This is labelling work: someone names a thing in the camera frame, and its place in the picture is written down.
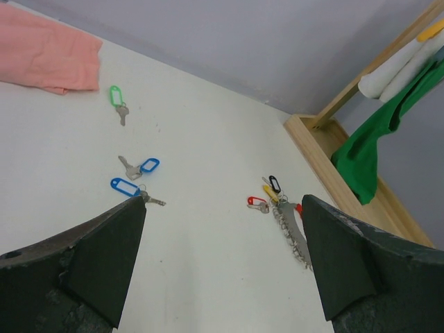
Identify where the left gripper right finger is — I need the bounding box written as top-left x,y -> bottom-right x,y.
302,195 -> 443,332

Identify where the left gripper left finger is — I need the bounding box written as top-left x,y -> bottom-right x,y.
1,196 -> 146,332

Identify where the silver chain keyring red tag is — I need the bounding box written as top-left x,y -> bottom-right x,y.
271,201 -> 313,271

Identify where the key with yellow tag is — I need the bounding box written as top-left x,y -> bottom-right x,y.
262,185 -> 280,204

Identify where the key with red tag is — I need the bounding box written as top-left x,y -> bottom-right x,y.
247,196 -> 270,214

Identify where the key with blue tag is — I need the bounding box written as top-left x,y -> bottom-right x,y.
110,178 -> 166,206
118,155 -> 160,180

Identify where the green shirt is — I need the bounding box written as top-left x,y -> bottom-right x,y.
330,58 -> 444,206

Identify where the key with black tag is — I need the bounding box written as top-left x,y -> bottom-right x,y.
262,175 -> 282,195

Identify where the wooden clothes rack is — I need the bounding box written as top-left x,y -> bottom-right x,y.
284,1 -> 443,248

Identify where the key with green tag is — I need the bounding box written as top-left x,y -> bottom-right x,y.
109,85 -> 129,126

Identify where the white cloth on hanger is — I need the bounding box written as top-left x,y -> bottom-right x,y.
358,30 -> 443,103

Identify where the pink folded cloth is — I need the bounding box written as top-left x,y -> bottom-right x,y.
1,3 -> 103,95

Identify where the blue-grey hanger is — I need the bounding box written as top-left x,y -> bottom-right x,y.
434,46 -> 444,62

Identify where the yellow hanger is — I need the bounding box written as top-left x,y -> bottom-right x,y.
416,19 -> 444,42

